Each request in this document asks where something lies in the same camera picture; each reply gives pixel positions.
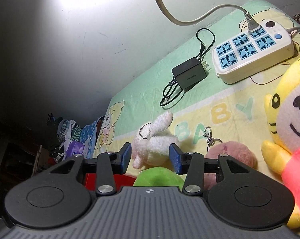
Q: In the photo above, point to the white power strip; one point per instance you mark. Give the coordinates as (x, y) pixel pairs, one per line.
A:
(248, 53)

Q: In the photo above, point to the blue floral cloth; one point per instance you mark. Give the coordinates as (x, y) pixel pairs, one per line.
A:
(88, 137)

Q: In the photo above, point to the baby print blanket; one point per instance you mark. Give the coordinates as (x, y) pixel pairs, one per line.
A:
(234, 112)

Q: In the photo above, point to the black power adapter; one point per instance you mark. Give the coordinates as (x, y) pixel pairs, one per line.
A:
(189, 73)

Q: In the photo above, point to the green plush toy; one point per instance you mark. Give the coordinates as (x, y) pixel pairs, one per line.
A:
(158, 177)

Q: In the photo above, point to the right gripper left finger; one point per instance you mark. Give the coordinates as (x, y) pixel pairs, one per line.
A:
(108, 163)

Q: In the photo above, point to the white plush sheep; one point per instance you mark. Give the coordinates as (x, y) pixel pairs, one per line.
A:
(152, 142)

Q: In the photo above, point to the yellow tiger plush toy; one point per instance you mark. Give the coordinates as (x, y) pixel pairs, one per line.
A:
(282, 154)

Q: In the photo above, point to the red cardboard box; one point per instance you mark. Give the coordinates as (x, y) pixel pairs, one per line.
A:
(91, 181)

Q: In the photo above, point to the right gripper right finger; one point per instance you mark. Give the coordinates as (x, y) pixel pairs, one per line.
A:
(230, 173)

